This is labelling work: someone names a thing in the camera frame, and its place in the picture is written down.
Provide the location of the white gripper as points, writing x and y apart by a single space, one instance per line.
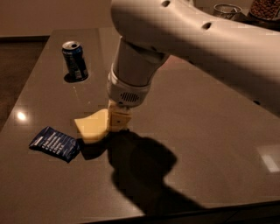
126 93

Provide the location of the yellow sponge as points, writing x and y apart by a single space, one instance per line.
93 128

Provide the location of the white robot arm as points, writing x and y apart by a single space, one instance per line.
243 56

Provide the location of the blue rxbar blueberry wrapper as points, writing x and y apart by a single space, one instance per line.
56 144

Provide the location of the blue soda can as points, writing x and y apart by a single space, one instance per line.
73 54

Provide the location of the jar of brown nuts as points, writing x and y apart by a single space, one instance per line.
265 9

